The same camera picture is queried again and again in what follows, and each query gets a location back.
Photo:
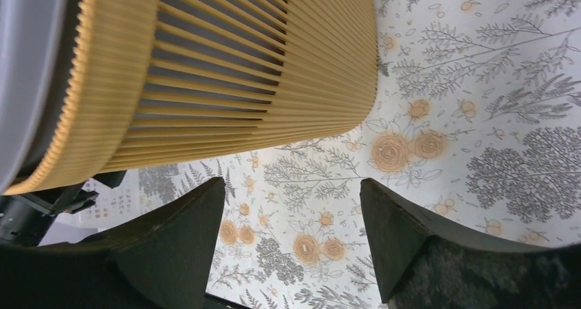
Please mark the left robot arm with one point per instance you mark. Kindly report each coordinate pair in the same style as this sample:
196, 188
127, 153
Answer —
27, 217

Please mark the grey bucket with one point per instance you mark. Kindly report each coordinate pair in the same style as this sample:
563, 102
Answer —
30, 36

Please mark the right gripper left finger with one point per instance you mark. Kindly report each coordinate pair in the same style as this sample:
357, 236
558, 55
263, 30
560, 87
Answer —
161, 259

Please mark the white perforated basket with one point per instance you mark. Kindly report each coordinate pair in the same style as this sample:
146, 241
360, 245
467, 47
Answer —
113, 206

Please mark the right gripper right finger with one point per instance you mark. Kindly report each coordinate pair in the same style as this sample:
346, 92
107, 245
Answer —
424, 260

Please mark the yellow plastic waste basket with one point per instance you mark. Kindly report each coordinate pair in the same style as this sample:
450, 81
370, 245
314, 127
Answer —
158, 82

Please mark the floral patterned table mat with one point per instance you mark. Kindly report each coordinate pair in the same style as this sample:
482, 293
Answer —
477, 119

